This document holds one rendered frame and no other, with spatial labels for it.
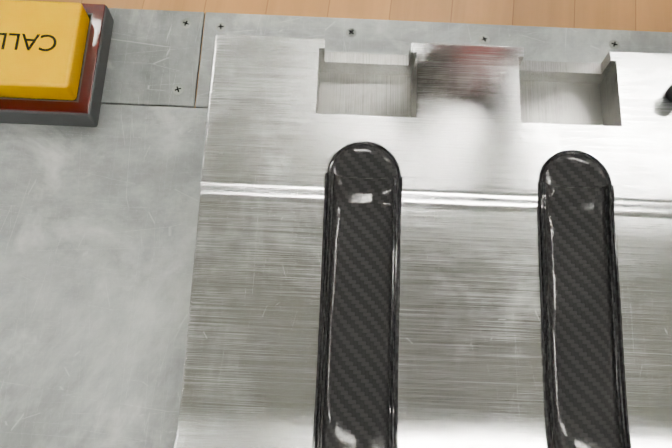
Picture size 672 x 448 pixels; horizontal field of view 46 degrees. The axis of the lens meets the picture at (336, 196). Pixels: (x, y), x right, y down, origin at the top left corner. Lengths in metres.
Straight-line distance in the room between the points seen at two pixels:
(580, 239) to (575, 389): 0.07
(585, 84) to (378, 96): 0.12
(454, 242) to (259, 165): 0.11
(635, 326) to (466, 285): 0.08
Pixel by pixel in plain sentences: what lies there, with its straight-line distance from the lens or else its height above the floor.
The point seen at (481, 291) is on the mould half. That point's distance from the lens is 0.40.
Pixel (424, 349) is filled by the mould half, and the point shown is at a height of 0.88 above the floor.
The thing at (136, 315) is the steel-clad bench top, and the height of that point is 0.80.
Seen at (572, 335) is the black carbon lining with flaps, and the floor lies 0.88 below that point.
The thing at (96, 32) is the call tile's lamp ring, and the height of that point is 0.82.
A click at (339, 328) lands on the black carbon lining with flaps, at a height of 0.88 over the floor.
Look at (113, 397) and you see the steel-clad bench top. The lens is 0.49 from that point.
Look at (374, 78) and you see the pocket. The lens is 0.46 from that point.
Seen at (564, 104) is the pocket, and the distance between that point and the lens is 0.47.
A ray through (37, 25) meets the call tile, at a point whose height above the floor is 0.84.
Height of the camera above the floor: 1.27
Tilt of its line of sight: 70 degrees down
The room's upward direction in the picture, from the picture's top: 3 degrees clockwise
